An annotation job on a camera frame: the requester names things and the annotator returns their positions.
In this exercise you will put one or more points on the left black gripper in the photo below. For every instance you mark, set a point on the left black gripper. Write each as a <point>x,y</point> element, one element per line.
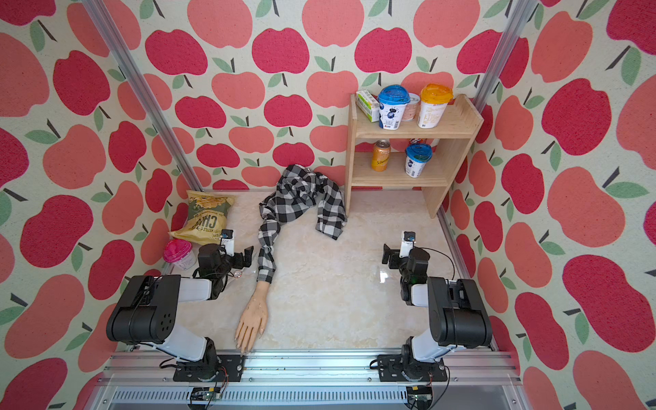
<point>248,256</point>

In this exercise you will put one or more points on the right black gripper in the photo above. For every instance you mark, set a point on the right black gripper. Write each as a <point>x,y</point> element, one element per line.
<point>396,258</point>

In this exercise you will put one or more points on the mannequin hand with silver nails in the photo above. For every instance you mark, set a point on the mannequin hand with silver nails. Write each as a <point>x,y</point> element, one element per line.
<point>253,320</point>

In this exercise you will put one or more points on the black white plaid shirt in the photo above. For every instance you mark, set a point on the black white plaid shirt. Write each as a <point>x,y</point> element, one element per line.
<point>298,190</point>

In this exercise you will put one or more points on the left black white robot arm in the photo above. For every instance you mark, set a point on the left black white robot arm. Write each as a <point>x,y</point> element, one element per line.
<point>146,312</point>

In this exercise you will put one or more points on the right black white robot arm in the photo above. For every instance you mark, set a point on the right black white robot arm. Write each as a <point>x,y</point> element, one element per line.
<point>458,319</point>

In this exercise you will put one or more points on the yellow green chips bag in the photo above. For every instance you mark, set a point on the yellow green chips bag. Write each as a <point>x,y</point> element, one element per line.
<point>207,217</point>

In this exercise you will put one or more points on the pink lidded plastic cup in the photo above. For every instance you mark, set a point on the pink lidded plastic cup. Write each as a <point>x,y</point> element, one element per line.
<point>179,252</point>

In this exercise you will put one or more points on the blue lid cup lower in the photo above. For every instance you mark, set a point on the blue lid cup lower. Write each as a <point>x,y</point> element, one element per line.
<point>418,155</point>

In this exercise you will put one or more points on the orange soda can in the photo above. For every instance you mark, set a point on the orange soda can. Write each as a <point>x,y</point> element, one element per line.
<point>381,153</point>

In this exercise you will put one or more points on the wooden two-tier shelf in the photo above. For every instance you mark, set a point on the wooden two-tier shelf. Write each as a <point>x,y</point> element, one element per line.
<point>453,137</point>

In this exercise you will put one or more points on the small pink white cup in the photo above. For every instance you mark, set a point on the small pink white cup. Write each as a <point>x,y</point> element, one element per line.
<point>411,108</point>

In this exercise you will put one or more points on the green white small carton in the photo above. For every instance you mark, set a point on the green white small carton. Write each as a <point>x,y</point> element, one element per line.
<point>368,104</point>

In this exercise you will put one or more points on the blue lid yogurt cup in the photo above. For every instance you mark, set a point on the blue lid yogurt cup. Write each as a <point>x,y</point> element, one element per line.
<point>393,100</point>

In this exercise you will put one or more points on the orange lid white cup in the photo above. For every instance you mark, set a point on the orange lid white cup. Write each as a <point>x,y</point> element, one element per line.
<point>434,99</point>

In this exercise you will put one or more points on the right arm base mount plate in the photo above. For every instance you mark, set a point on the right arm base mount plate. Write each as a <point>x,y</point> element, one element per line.
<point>399,368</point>

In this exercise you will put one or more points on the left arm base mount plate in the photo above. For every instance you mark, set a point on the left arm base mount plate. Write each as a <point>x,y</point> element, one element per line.
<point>211,370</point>

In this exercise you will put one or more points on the aluminium front rail base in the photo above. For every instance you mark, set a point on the aluminium front rail base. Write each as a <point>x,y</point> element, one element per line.
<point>310,379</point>

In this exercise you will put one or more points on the right aluminium frame post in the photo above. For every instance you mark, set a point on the right aluminium frame post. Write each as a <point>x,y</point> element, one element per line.
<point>491,82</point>

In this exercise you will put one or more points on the aluminium frame post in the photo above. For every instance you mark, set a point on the aluminium frame post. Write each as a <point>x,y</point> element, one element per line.
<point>491,82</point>
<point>111,35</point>

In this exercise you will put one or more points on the left aluminium frame post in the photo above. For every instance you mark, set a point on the left aluminium frame post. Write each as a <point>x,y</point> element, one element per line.
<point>111,35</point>

